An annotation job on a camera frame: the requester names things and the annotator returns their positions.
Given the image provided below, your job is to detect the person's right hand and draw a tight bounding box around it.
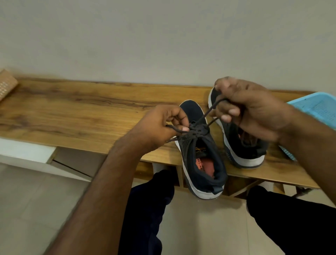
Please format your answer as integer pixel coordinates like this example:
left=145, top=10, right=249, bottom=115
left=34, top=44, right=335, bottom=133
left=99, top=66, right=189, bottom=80
left=209, top=76, right=293, bottom=142

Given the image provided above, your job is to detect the person's left hand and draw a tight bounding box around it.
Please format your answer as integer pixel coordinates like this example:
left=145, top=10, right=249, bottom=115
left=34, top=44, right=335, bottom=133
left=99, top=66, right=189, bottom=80
left=130, top=104, right=190, bottom=154

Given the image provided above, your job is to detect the person's right forearm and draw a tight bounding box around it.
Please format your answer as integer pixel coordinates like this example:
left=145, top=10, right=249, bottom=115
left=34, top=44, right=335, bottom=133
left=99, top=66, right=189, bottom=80
left=278, top=108, right=336, bottom=205

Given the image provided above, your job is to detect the person's left forearm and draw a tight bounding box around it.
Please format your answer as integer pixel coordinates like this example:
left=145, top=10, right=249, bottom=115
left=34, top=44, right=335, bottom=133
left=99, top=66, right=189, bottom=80
left=44, top=136, right=150, bottom=255

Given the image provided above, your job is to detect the blue plastic basket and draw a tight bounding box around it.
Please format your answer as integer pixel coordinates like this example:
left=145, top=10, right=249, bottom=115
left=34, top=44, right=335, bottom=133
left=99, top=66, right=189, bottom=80
left=279, top=92, right=336, bottom=161

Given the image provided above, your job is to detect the wooden table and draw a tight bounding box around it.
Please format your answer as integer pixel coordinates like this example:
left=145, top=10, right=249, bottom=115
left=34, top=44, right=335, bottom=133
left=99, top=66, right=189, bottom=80
left=0, top=77, right=321, bottom=199

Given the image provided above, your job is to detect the white drawer unit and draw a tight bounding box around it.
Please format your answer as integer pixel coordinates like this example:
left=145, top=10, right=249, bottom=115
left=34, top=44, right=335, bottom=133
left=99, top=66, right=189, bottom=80
left=0, top=138, right=107, bottom=182

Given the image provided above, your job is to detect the beige perforated basket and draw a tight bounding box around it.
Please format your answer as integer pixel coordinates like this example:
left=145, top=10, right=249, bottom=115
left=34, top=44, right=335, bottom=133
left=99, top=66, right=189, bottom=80
left=0, top=69, right=19, bottom=102

